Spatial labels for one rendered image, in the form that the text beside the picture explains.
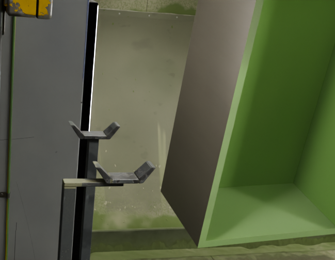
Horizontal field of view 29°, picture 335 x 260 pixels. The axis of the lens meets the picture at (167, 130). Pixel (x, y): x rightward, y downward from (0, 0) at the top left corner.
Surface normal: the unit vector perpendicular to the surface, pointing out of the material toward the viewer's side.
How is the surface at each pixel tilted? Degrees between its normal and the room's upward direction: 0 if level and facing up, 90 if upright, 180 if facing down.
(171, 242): 88
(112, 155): 57
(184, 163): 90
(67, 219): 90
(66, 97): 90
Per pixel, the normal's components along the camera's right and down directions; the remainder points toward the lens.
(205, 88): -0.91, 0.02
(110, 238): 0.29, 0.29
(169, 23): 0.30, -0.29
